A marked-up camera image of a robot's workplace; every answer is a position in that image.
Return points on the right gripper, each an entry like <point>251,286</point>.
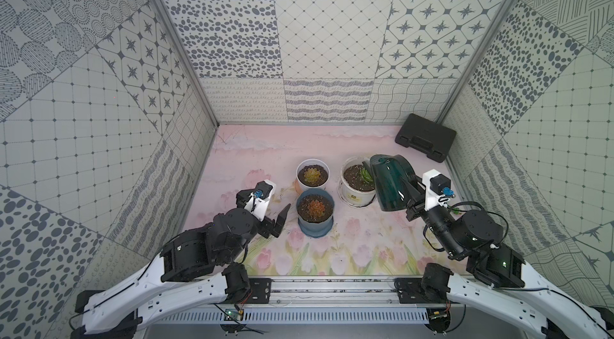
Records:
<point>414,196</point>

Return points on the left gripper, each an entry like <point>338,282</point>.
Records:
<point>268,225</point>

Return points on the green watering can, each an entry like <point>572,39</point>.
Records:
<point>386,172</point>

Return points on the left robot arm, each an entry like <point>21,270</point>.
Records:
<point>196,267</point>

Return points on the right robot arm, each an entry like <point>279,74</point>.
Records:
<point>502,284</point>

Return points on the blue succulent pot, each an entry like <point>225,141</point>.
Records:
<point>315,210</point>

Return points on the large white succulent pot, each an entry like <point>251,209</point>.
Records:
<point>356,188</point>

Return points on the small white succulent pot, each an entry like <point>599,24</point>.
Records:
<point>311,174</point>

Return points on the black plastic case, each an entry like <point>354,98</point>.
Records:
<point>428,137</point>

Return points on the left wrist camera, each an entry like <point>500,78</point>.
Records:
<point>263,194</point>

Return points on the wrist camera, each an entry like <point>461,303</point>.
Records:
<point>438,189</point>
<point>263,194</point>

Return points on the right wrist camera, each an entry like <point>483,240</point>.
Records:
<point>438,189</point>

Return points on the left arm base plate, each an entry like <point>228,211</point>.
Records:
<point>258,292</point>

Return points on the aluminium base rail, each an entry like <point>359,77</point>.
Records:
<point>331,286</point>

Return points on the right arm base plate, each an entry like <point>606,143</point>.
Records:
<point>421,291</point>

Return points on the white slotted cable duct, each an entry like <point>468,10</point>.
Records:
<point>324,315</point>

